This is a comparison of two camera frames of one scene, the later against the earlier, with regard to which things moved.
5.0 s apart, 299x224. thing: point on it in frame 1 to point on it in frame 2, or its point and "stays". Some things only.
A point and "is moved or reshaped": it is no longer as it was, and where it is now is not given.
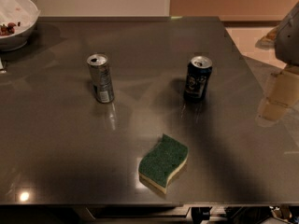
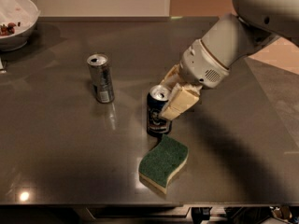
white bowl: x=19 y=16 stays
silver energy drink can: x=99 y=71 stays
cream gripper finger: x=282 y=94 to x=199 y=66
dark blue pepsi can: x=197 y=78 is moved or reshaped
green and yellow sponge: x=162 y=161 stays
